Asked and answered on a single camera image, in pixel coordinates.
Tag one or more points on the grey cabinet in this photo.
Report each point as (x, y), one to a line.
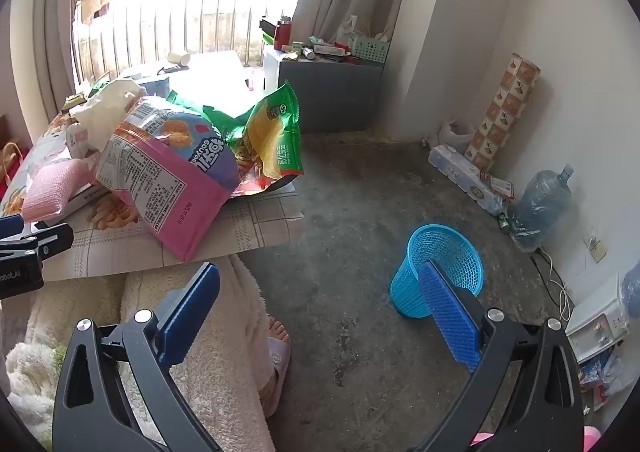
(330, 92)

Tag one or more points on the pink slipper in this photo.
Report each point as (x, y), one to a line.
(280, 357)

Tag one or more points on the person's foot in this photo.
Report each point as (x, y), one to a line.
(277, 329)

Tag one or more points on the pink snack bag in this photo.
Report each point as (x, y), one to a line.
(165, 197)

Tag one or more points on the green can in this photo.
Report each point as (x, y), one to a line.
(505, 223)

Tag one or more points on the red snack wrapper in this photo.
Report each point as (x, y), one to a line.
(252, 185)

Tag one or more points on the large green snack bag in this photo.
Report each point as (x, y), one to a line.
(275, 132)

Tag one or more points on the paper cup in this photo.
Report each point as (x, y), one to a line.
(178, 58)

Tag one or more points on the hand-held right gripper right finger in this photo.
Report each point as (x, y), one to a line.
(450, 317)

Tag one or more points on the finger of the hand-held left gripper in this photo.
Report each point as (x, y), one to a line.
(50, 240)
(10, 225)

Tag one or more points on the red gift bag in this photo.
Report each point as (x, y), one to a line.
(10, 162)

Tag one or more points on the window railing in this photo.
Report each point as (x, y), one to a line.
(150, 32)

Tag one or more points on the red and white packet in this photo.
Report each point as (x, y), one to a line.
(500, 185)

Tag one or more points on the grey curtain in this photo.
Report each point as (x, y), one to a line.
(50, 32)

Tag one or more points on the dark green wrapper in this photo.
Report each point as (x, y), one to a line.
(192, 104)

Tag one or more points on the blue mesh waste basket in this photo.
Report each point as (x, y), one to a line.
(450, 247)

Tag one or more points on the green plastic basket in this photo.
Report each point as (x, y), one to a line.
(372, 49)

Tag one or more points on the yellow cloth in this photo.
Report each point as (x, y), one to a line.
(107, 107)

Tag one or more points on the red thermos bottle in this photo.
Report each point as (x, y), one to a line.
(283, 34)

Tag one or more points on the white bag on cabinet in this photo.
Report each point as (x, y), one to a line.
(351, 29)

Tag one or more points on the white appliance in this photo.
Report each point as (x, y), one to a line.
(595, 322)

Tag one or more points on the pink sponge cloth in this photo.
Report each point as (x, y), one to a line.
(55, 187)

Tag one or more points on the white plastic bag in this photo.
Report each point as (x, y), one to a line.
(455, 137)

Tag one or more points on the large water bottle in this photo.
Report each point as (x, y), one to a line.
(540, 207)

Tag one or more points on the small green snack packet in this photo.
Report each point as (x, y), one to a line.
(97, 84)

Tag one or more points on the toilet paper pack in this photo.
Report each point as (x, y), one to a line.
(460, 174)

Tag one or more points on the patterned paper roll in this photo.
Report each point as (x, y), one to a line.
(505, 107)

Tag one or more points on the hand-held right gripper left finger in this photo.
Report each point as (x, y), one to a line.
(190, 312)

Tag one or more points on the black and green box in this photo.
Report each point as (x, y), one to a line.
(267, 29)

